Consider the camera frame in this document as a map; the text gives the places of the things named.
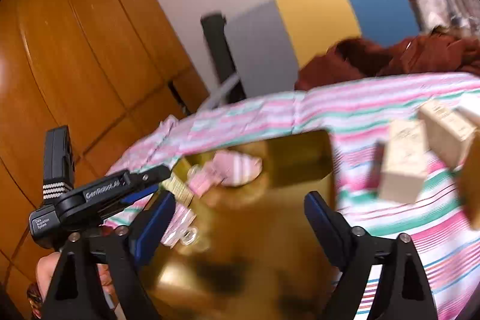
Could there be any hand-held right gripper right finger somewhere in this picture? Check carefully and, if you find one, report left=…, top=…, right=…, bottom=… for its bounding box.
left=304, top=191, right=440, bottom=320

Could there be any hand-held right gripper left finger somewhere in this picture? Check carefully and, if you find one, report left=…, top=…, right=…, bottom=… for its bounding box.
left=40, top=190, right=177, bottom=320

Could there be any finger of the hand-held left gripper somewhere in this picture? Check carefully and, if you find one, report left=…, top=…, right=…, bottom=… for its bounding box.
left=118, top=166, right=172, bottom=190
left=99, top=183, right=163, bottom=222

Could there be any gold metal tin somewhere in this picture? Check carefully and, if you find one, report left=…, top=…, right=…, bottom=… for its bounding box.
left=144, top=130, right=336, bottom=320

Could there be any person's left hand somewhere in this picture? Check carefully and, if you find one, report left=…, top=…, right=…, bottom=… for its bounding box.
left=35, top=253, right=115, bottom=306

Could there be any clear pink plastic item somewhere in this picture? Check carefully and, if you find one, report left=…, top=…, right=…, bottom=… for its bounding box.
left=161, top=205, right=199, bottom=247

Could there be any beige cardboard box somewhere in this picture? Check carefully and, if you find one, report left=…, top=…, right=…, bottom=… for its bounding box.
left=417, top=100, right=479, bottom=168
left=378, top=118, right=430, bottom=204

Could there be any pink green striped cloth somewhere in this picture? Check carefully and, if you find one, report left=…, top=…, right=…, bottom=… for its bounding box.
left=103, top=72, right=480, bottom=320

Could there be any wooden wardrobe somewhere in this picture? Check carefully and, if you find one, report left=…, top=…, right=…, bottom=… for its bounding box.
left=0, top=0, right=211, bottom=320

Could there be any gold metal object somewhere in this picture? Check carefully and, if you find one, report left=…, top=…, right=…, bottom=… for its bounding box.
left=458, top=130, right=480, bottom=227

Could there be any grey yellow blue chair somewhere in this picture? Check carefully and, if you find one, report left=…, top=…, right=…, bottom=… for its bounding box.
left=200, top=0, right=421, bottom=107

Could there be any brown cloth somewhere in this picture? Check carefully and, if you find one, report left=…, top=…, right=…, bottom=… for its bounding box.
left=294, top=25, right=480, bottom=92

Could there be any white metal rail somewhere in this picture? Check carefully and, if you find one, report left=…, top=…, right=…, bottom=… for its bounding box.
left=204, top=74, right=241, bottom=109

